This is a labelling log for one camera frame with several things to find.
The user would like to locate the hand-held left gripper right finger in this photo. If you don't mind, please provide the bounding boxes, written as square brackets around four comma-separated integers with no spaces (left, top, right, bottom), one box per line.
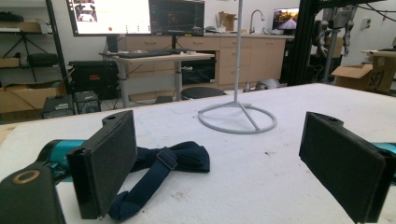
[298,110,396,224]

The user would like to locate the black metal frame post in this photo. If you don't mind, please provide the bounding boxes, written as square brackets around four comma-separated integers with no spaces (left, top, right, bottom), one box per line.
[287,0,322,87]

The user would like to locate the large open cardboard box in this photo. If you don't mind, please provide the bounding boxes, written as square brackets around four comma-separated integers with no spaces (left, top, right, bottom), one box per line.
[331,49,396,93]

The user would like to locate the monitor with dark screen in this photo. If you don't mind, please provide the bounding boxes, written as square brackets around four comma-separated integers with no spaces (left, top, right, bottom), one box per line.
[148,0,206,37]

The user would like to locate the white metal stand round base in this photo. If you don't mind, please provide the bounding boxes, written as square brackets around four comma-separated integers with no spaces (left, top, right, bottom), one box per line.
[197,0,278,135]

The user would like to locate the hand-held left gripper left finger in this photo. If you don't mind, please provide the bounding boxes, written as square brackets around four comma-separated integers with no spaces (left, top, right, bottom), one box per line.
[36,109,138,220]

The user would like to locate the navy blue bow tie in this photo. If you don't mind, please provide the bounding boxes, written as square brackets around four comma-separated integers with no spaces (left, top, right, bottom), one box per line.
[106,140,211,222]

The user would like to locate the black round stool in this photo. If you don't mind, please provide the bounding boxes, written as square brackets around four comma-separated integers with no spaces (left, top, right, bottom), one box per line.
[180,86,227,101]

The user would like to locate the long flat cardboard box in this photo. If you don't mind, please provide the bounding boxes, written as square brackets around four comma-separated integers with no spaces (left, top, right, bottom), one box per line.
[0,79,68,115]

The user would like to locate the black bag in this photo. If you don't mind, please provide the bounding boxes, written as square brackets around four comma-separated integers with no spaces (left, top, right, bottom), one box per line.
[26,52,60,67]

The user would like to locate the monitor with white screen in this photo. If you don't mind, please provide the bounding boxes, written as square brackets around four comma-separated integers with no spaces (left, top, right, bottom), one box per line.
[65,0,153,37]

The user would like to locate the black metal shelf rack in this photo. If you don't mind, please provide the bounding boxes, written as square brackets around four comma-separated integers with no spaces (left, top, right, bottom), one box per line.
[0,0,70,91]

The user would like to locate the black computer unit with fan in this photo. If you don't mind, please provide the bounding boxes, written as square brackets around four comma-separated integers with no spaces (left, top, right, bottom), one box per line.
[73,90,102,115]

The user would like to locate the black keyboard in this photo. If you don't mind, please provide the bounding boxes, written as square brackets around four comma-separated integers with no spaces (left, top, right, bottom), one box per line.
[116,49,174,60]

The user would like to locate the silver faucet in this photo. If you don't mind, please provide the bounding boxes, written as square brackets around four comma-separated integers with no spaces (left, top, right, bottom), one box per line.
[247,8,266,35]

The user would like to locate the grey robot on stand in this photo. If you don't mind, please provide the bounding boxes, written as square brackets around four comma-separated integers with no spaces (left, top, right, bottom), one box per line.
[317,5,357,84]

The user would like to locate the small monitor with colourful screen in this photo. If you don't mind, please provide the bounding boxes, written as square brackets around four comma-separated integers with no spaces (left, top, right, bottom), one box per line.
[272,7,300,32]

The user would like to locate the small open cardboard box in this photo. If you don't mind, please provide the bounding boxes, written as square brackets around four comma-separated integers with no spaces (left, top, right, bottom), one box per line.
[217,10,238,33]

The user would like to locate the light wooden standing desk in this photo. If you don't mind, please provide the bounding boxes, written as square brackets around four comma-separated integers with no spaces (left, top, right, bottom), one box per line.
[98,50,216,109]

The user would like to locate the light wooden counter cabinets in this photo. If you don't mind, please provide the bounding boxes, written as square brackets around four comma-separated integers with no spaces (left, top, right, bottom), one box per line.
[119,32,288,95]

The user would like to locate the large black equipment case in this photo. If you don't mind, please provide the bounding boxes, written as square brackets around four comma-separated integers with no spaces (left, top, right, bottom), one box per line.
[67,60,120,101]

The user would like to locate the black under-counter appliance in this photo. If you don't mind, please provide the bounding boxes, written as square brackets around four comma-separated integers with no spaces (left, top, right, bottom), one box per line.
[180,58,217,86]

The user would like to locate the black cable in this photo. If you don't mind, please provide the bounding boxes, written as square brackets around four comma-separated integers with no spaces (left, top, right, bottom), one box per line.
[354,2,396,23]

